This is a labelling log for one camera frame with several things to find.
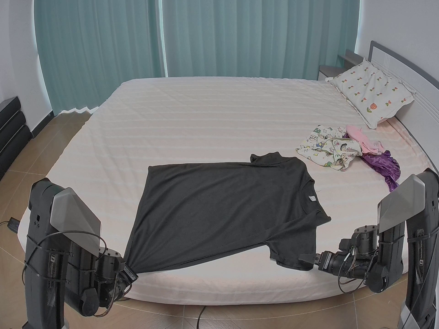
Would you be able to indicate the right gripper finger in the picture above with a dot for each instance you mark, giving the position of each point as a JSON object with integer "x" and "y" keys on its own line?
{"x": 312, "y": 258}

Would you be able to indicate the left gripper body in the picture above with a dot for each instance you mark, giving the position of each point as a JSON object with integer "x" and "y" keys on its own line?
{"x": 129, "y": 274}

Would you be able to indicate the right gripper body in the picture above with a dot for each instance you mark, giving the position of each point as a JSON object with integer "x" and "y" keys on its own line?
{"x": 334, "y": 262}

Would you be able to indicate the black T-shirt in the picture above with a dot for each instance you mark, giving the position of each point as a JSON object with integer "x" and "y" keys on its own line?
{"x": 223, "y": 211}

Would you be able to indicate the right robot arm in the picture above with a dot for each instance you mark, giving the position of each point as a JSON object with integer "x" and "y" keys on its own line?
{"x": 394, "y": 211}

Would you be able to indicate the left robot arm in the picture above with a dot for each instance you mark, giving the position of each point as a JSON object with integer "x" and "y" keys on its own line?
{"x": 41, "y": 218}

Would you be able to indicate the bed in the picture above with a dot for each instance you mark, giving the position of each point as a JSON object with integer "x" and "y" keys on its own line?
{"x": 205, "y": 122}

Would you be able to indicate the purple garment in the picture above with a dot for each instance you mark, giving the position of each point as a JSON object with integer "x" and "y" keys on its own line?
{"x": 384, "y": 165}

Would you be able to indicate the white printed garment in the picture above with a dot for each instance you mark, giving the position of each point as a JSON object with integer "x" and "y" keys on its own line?
{"x": 325, "y": 149}

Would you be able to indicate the black power adapter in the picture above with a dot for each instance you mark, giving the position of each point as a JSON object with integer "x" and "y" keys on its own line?
{"x": 13, "y": 225}

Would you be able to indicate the pink garment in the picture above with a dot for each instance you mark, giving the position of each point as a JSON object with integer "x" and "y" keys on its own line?
{"x": 363, "y": 139}

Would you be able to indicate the white printed pillow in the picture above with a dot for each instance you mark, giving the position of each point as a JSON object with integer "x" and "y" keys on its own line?
{"x": 370, "y": 91}

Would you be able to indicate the black chest of drawers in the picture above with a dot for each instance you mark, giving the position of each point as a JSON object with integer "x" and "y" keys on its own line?
{"x": 12, "y": 135}

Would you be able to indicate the grey white bedside table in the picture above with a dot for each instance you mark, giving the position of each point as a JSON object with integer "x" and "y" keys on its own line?
{"x": 329, "y": 71}

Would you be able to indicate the blue-green curtain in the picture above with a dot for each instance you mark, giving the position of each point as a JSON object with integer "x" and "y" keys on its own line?
{"x": 99, "y": 39}
{"x": 257, "y": 26}

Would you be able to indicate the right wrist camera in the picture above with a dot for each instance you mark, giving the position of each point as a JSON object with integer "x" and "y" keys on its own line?
{"x": 345, "y": 245}

